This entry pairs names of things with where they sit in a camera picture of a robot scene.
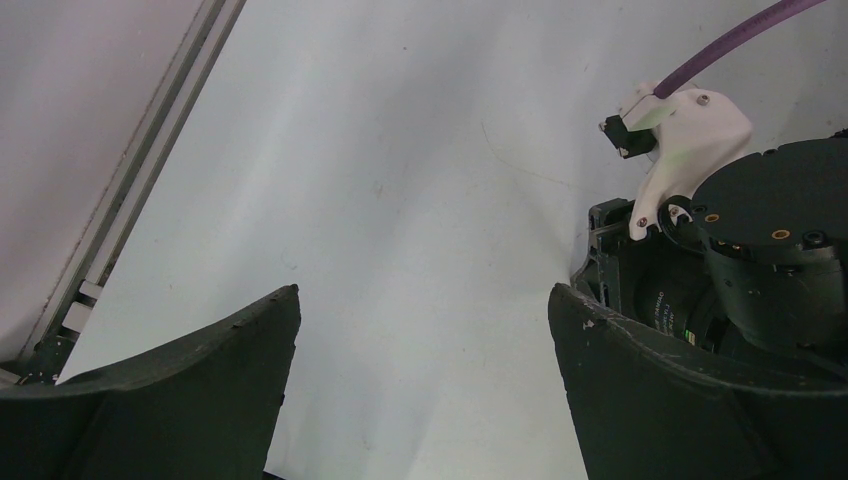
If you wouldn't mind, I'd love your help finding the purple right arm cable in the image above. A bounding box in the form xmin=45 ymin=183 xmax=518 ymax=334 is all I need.
xmin=653 ymin=0 xmax=829 ymax=101

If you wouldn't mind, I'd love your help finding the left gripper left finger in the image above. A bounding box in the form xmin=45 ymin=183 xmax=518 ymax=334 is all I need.
xmin=1 ymin=285 xmax=301 ymax=479

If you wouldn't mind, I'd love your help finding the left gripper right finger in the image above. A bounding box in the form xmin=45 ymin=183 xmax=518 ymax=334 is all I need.
xmin=548 ymin=283 xmax=847 ymax=479

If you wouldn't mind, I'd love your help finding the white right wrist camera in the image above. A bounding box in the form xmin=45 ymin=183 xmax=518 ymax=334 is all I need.
xmin=599 ymin=82 xmax=753 ymax=241

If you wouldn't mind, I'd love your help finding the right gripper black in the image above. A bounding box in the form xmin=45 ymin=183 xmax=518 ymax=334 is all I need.
xmin=572 ymin=135 xmax=847 ymax=371

